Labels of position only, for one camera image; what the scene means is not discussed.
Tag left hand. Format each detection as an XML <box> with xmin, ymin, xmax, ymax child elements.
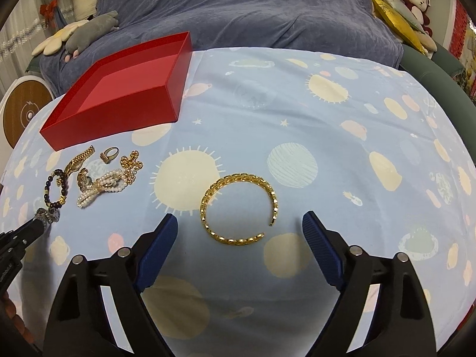
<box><xmin>1</xmin><ymin>292</ymin><xmax>34</xmax><ymax>344</ymax></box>

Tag dark bead bracelet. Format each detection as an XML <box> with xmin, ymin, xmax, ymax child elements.
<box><xmin>43</xmin><ymin>168</ymin><xmax>70</xmax><ymax>211</ymax></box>

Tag cream flower cushion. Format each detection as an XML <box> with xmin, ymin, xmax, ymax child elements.
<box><xmin>32</xmin><ymin>19</ymin><xmax>88</xmax><ymax>57</ymax></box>

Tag white pearl bracelet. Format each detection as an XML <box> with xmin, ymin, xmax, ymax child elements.
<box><xmin>76</xmin><ymin>168</ymin><xmax>128</xmax><ymax>210</ymax></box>

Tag blue grey velvet blanket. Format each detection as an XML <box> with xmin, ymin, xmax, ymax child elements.
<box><xmin>40</xmin><ymin>0</ymin><xmax>403</xmax><ymax>95</ymax></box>

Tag gold ring with stone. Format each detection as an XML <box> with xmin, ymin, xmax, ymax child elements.
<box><xmin>99</xmin><ymin>146</ymin><xmax>120</xmax><ymax>165</ymax></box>

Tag red monkey plush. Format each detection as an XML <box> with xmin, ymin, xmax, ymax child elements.
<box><xmin>403</xmin><ymin>0</ymin><xmax>433</xmax><ymax>37</ymax></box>

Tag round wooden white device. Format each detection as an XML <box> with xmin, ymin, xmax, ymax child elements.
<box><xmin>0</xmin><ymin>75</ymin><xmax>53</xmax><ymax>169</ymax></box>

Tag light blue planet sheet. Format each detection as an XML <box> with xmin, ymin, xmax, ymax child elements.
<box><xmin>10</xmin><ymin>48</ymin><xmax>475</xmax><ymax>356</ymax></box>

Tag gold yellow pillow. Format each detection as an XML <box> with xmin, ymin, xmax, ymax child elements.
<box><xmin>371</xmin><ymin>0</ymin><xmax>428</xmax><ymax>55</ymax></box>

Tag white curtain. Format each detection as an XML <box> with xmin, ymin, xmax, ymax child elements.
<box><xmin>1</xmin><ymin>0</ymin><xmax>75</xmax><ymax>93</ymax></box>

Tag gold chain cuff bangle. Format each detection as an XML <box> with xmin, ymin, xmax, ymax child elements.
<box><xmin>198</xmin><ymin>173</ymin><xmax>279</xmax><ymax>247</ymax></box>

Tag gold bead chain bracelet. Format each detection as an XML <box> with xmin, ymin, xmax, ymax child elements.
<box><xmin>119</xmin><ymin>150</ymin><xmax>145</xmax><ymax>186</ymax></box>

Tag silver metal clasp jewelry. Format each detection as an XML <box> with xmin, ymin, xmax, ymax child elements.
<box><xmin>35</xmin><ymin>208</ymin><xmax>60</xmax><ymax>226</ymax></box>

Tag red cardboard box tray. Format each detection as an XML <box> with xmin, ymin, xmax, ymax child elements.
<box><xmin>40</xmin><ymin>32</ymin><xmax>193</xmax><ymax>151</ymax></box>

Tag grey patterned pillow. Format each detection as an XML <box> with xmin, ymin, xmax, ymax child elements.
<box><xmin>383</xmin><ymin>0</ymin><xmax>424</xmax><ymax>33</ymax></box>

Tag red bow tie-back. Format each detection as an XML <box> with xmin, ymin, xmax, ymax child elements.
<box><xmin>39</xmin><ymin>0</ymin><xmax>57</xmax><ymax>29</ymax></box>

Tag gold silver hoop earrings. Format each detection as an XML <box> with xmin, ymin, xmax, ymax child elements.
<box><xmin>77</xmin><ymin>168</ymin><xmax>94</xmax><ymax>193</ymax></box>

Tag green bed frame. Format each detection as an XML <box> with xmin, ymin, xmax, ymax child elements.
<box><xmin>399</xmin><ymin>45</ymin><xmax>475</xmax><ymax>161</ymax></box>

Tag grey plush toy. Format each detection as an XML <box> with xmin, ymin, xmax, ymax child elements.
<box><xmin>65</xmin><ymin>10</ymin><xmax>119</xmax><ymax>63</ymax></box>

